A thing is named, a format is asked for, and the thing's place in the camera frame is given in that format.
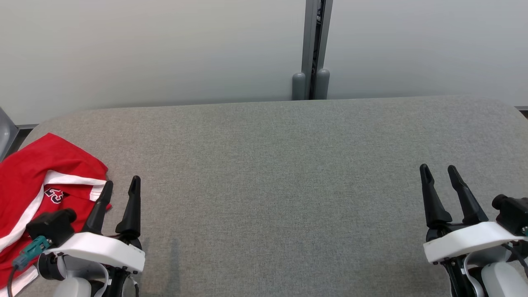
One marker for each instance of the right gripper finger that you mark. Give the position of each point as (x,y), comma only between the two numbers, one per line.
(470,206)
(433,202)

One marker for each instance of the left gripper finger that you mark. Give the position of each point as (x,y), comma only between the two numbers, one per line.
(99,210)
(133,210)

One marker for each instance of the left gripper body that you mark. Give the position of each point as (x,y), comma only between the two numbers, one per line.
(99,249)

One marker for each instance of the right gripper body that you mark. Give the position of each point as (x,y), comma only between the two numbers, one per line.
(466,239)

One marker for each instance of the red shorts with white stripes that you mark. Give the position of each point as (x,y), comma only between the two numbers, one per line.
(74,203)

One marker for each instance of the red Bulls 23 jersey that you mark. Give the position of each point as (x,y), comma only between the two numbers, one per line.
(37,159)

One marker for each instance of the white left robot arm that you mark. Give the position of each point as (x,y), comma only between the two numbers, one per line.
(76,288)

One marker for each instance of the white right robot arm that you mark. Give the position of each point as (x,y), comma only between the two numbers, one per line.
(503,282)

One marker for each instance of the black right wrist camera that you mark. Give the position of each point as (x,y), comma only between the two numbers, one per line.
(513,214)

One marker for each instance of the grey rounded post cap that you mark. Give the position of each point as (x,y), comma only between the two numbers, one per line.
(299,86)
(323,84)

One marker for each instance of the grey metal partition post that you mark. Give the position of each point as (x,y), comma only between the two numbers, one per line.
(317,33)

